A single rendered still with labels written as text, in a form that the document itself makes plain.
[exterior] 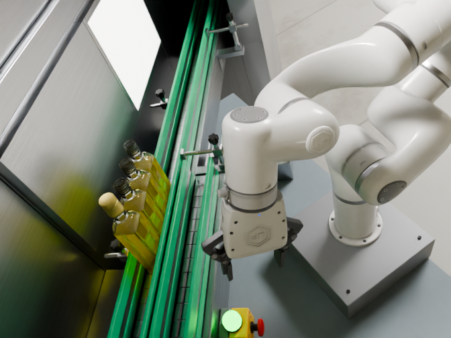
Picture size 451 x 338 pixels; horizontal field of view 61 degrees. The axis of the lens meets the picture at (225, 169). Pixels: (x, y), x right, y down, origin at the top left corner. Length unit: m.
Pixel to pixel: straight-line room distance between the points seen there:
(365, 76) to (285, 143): 0.17
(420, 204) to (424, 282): 1.05
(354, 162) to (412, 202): 1.36
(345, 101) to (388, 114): 1.84
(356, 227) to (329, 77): 0.43
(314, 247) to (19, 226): 0.65
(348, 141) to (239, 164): 0.31
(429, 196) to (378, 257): 1.17
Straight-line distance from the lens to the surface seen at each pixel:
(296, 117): 0.50
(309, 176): 1.22
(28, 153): 0.84
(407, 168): 0.72
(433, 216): 2.05
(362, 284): 0.94
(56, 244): 0.93
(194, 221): 1.04
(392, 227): 1.02
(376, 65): 0.57
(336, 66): 0.60
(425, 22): 0.59
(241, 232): 0.58
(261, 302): 1.04
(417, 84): 0.75
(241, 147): 0.48
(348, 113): 2.49
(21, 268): 0.85
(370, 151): 0.74
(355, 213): 0.89
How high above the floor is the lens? 1.70
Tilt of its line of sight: 47 degrees down
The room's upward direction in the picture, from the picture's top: 22 degrees counter-clockwise
